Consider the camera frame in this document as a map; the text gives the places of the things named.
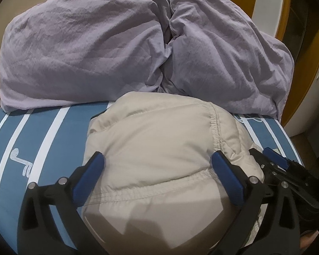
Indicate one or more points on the blue white striped bed sheet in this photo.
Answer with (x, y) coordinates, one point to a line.
(21, 143)

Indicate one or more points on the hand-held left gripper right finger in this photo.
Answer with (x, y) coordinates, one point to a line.
(228, 179)

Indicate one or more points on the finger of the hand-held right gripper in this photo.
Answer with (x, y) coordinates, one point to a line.
(261, 164)
(277, 158)

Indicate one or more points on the wooden door frame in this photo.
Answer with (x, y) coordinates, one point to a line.
(284, 13)

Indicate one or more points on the lavender duvet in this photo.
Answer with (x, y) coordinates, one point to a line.
(95, 58)

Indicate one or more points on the beige puffer jacket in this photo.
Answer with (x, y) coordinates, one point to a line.
(162, 151)

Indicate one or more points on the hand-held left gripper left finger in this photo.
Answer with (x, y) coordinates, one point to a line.
(87, 176)

